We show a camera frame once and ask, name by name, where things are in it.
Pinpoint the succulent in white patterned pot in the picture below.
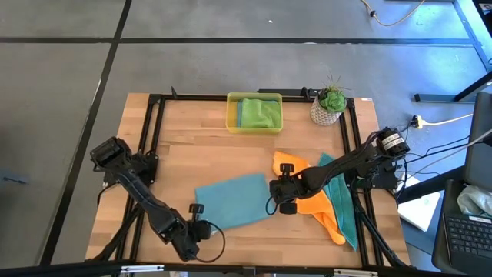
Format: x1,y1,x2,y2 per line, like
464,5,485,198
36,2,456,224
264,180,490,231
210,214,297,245
309,72,351,127

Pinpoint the green microfiber towel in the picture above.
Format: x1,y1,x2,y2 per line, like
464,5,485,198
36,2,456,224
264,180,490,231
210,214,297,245
238,98,283,129

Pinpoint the white notebook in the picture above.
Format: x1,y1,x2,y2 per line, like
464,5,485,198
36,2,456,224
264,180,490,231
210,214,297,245
397,173,442,233

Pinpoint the dark grey monitor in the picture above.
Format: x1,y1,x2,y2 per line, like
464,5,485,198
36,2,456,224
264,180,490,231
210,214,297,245
462,91,492,193

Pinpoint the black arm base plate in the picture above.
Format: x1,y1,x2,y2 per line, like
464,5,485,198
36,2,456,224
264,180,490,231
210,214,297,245
96,152,159,185
341,157,400,191

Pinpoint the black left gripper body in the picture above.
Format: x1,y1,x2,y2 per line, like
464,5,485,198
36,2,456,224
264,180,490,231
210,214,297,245
186,219,214,243

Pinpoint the black desk leg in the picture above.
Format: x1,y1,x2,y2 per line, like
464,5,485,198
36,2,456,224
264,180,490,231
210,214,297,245
414,71,492,104

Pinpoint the teal microfiber towel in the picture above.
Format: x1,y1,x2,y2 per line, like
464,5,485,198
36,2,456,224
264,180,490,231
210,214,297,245
317,152,359,252

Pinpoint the yellow floor cable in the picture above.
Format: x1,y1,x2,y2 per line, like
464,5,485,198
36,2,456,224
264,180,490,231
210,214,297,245
360,0,427,28

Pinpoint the orange microfiber towel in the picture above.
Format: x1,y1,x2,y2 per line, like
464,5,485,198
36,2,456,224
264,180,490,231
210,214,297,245
271,150,347,246

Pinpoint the light grey cable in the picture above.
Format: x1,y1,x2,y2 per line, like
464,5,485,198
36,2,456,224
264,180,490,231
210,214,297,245
399,128,492,182

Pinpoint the black desk frame bar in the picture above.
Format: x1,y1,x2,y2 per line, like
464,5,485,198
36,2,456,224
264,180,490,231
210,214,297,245
453,0,492,74

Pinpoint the black left camera cable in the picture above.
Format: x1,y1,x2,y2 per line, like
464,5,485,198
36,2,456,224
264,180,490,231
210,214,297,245
194,219,227,265

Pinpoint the black keyboard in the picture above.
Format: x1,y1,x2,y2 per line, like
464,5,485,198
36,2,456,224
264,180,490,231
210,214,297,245
431,179,492,276

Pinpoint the yellow plastic bin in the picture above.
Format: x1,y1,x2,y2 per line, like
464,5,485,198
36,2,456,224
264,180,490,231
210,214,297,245
225,92,284,135

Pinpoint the white power cable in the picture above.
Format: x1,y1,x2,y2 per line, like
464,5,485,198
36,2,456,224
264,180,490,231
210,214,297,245
421,112,474,127

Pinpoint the black right camera cable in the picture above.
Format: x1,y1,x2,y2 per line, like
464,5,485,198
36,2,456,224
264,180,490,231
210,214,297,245
264,194,279,217

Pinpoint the black camera cable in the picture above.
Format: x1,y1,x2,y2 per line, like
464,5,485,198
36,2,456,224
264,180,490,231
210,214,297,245
194,219,227,265
264,194,279,217

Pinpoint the black gantry crossbar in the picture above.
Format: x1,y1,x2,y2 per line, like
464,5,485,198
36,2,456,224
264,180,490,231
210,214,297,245
0,259,492,277

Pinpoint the crumpled pale bag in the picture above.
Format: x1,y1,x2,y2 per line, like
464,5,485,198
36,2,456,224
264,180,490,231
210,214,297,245
456,184,492,219

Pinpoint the black aluminium table frame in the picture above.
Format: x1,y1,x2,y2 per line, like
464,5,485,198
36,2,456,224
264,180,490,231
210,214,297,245
86,86,415,270

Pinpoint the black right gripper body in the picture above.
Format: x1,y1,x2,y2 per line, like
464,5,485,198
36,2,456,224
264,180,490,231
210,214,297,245
268,177,308,215

